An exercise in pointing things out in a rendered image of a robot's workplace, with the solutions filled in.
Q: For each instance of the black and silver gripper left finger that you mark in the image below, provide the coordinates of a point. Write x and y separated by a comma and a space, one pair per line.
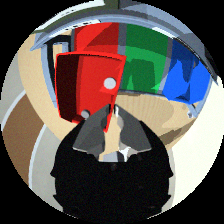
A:
87, 137

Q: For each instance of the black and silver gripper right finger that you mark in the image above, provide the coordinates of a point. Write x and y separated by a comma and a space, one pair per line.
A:
137, 138

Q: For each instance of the red plastic bin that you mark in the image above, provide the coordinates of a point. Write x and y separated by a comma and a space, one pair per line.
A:
79, 82

